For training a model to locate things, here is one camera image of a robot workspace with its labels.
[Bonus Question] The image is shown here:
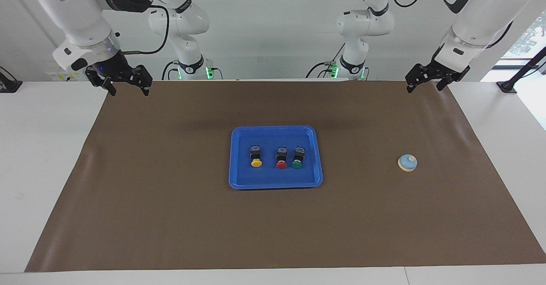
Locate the light blue call bell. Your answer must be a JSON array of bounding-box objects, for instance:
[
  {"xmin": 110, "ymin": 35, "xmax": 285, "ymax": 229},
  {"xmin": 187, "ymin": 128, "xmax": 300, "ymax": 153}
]
[{"xmin": 398, "ymin": 154, "xmax": 418, "ymax": 172}]

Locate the green push button switch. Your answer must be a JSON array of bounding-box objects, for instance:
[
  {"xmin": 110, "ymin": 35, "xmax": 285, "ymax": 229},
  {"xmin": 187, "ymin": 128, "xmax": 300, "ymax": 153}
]
[{"xmin": 291, "ymin": 146, "xmax": 306, "ymax": 169}]

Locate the black stand arm with base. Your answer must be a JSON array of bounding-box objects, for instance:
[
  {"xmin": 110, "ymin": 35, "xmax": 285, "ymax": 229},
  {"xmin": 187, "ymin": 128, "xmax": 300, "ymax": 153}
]
[{"xmin": 497, "ymin": 46, "xmax": 546, "ymax": 94}]

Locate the blue plastic tray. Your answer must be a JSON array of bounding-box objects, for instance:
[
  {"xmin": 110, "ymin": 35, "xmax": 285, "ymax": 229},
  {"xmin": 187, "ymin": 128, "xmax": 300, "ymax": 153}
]
[{"xmin": 228, "ymin": 125, "xmax": 324, "ymax": 190}]

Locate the brown table mat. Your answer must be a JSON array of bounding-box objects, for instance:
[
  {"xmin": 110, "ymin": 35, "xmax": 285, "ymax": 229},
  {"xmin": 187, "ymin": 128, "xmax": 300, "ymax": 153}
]
[{"xmin": 24, "ymin": 79, "xmax": 546, "ymax": 273}]

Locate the black right base cable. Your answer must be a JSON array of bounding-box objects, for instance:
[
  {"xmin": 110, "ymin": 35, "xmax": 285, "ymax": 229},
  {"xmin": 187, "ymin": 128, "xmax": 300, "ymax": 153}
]
[{"xmin": 161, "ymin": 60, "xmax": 180, "ymax": 81}]

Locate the black base cable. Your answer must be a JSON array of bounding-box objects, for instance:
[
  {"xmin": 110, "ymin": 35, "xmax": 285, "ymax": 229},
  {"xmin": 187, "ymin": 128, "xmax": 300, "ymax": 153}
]
[
  {"xmin": 161, "ymin": 60, "xmax": 180, "ymax": 81},
  {"xmin": 305, "ymin": 42, "xmax": 345, "ymax": 79}
]

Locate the white wall outlet box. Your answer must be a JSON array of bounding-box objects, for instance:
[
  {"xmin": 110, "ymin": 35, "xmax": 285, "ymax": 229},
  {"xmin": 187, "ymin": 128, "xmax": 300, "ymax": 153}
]
[{"xmin": 46, "ymin": 68, "xmax": 86, "ymax": 81}]

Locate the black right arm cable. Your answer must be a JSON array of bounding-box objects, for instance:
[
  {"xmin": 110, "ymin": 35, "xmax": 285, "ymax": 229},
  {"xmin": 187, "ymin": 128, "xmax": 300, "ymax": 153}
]
[{"xmin": 122, "ymin": 5, "xmax": 170, "ymax": 55}]

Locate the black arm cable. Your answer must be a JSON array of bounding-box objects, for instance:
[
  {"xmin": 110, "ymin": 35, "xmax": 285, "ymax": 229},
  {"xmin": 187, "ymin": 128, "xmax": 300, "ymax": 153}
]
[
  {"xmin": 122, "ymin": 5, "xmax": 170, "ymax": 55},
  {"xmin": 386, "ymin": 0, "xmax": 513, "ymax": 49}
]

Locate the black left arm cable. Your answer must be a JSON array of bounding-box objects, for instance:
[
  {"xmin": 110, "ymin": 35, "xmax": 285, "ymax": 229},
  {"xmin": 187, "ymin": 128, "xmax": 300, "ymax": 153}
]
[{"xmin": 386, "ymin": 0, "xmax": 513, "ymax": 49}]

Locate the black left base cable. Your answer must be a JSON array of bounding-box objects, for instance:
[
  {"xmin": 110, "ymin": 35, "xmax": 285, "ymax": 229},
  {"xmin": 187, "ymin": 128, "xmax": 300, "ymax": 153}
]
[{"xmin": 305, "ymin": 42, "xmax": 345, "ymax": 79}]

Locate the black table clamp mount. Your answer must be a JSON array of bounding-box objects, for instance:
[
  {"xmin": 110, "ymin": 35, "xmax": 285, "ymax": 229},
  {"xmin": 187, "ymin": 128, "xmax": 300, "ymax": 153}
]
[{"xmin": 0, "ymin": 66, "xmax": 23, "ymax": 93}]

